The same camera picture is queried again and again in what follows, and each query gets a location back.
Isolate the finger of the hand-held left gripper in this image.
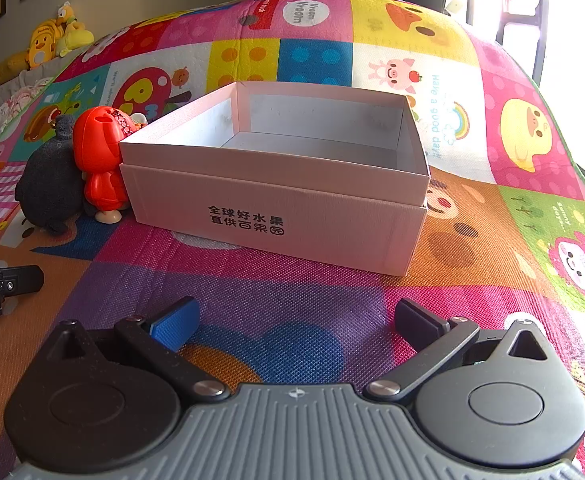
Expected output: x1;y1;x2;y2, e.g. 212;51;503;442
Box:
0;265;44;317

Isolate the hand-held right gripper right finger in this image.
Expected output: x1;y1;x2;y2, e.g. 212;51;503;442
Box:
363;298;550;403

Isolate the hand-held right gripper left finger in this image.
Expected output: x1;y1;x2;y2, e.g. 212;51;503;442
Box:
47;296;230;403

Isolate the black plush bear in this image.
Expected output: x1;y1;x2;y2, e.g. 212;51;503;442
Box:
15;114;96;233

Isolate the red toy figure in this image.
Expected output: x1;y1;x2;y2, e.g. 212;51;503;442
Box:
72;106;136;223

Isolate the white cardboard box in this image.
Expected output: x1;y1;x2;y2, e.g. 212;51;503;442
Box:
119;80;431;277

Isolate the small colourful toy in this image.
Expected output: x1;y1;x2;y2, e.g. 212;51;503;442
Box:
107;107;148;136

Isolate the colourful cartoon play mat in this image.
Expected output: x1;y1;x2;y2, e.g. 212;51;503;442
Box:
0;0;585;480

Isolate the pink white cloth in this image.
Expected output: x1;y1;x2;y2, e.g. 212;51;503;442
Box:
0;77;53;131

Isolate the yellow duck plush toy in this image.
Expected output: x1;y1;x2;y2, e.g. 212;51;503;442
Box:
0;19;66;88

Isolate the yellow-green plush toy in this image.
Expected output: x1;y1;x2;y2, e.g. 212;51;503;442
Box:
55;17;94;57

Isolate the small orange plush toy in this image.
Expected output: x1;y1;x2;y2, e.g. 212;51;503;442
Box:
56;2;80;26

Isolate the black window frame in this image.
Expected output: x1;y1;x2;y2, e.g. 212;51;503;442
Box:
492;7;548;86

